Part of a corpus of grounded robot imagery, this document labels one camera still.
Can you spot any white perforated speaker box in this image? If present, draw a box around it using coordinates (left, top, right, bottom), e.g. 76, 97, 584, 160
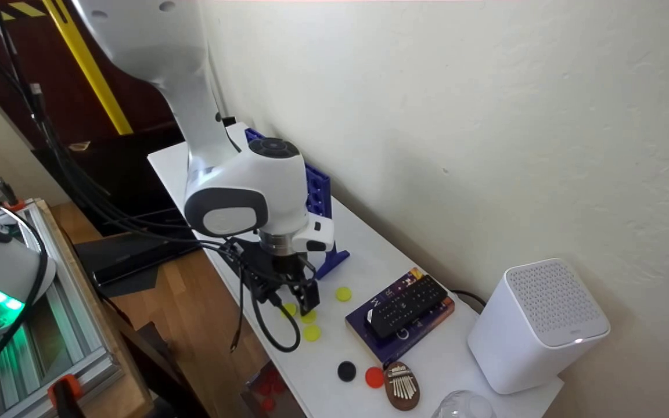
466, 259, 614, 398

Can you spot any black cable over machine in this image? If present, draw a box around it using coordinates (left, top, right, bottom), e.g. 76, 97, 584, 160
0, 207, 51, 405

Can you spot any red object under table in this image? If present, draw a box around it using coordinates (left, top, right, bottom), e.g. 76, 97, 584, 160
244, 361, 306, 418

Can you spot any dark brown cabinet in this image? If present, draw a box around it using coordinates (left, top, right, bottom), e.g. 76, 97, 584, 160
0, 0, 191, 234

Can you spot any orange clamp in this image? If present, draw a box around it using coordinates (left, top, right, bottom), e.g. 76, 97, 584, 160
44, 371, 89, 414

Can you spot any black cable bundle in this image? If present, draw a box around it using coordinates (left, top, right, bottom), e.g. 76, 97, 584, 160
0, 0, 220, 252

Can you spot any orange round chip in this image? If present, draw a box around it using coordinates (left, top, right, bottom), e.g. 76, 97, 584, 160
363, 364, 389, 391

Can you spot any small metal handle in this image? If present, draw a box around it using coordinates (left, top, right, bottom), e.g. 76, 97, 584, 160
0, 175, 24, 211

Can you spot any black speaker power cable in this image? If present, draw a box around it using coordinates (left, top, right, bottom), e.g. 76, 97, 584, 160
448, 285, 493, 313

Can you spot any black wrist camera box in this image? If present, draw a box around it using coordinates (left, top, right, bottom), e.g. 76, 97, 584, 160
226, 237, 279, 305

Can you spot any black looping robot cable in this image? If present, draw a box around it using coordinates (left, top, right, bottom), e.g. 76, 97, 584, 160
227, 246, 305, 355

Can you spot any aluminium frame rail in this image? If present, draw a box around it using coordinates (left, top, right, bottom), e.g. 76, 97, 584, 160
0, 195, 121, 418

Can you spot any purple wooden game box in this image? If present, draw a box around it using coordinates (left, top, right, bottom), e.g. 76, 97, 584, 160
343, 265, 457, 368

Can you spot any blue gameboard with holes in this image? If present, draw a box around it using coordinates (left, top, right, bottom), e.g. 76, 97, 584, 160
242, 125, 354, 283

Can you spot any clear glass dome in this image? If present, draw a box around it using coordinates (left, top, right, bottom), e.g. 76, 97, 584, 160
429, 389, 498, 418

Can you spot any brown oval object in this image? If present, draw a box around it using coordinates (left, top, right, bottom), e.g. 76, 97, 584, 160
384, 361, 423, 414

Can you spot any black remote control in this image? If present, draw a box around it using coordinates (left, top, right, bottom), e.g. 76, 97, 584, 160
366, 276, 448, 342

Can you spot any black low shelf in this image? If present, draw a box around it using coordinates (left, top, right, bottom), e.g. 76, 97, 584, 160
75, 231, 213, 301

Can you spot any yellow strap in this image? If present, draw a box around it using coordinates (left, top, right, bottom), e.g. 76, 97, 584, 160
41, 0, 138, 139

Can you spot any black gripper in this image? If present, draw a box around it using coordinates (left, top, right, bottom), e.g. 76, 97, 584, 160
260, 245, 322, 316

